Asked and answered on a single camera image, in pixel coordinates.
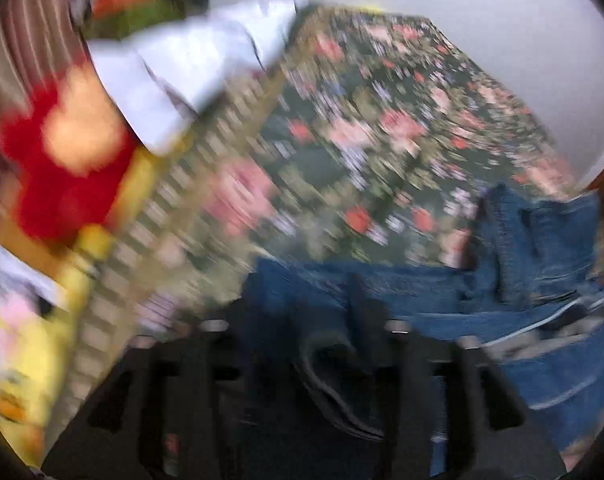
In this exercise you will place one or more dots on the green storage box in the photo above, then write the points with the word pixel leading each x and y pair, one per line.
pixel 120 24

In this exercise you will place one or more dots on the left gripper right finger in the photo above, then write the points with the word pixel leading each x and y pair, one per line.
pixel 447 411

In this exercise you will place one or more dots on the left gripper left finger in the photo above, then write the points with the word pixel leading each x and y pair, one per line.
pixel 170 411

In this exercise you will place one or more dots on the blue denim jacket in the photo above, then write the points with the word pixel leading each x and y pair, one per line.
pixel 526 296

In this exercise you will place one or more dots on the striped pink curtain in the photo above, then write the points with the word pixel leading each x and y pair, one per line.
pixel 37 40

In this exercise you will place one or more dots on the floral bedspread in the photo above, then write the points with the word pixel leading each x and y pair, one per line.
pixel 371 140

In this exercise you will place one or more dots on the red plush toy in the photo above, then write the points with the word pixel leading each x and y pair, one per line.
pixel 72 149

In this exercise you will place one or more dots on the white folded garment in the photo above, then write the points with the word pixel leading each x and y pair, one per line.
pixel 163 75

